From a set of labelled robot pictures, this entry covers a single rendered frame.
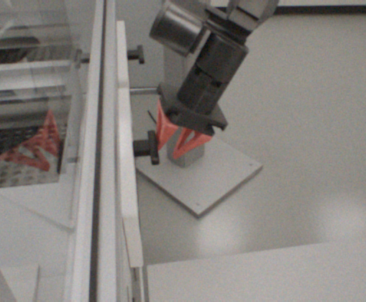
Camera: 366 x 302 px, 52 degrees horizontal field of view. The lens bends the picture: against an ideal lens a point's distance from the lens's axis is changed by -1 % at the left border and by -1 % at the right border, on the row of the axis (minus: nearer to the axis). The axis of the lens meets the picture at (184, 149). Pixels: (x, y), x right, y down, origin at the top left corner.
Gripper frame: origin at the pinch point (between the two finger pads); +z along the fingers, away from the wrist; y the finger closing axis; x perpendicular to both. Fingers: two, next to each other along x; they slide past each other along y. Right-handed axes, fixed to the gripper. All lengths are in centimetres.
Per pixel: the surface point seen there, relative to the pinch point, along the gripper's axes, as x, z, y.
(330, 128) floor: -108, 26, -137
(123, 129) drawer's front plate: 0.0, -1.4, 7.8
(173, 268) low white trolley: 13.3, 11.3, -4.2
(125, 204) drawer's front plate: 14.9, -0.9, 8.6
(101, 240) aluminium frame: 24.6, -5.3, 13.4
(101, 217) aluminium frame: 22.0, -5.3, 13.4
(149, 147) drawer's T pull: 2.9, -1.4, 4.1
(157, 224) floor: -59, 76, -44
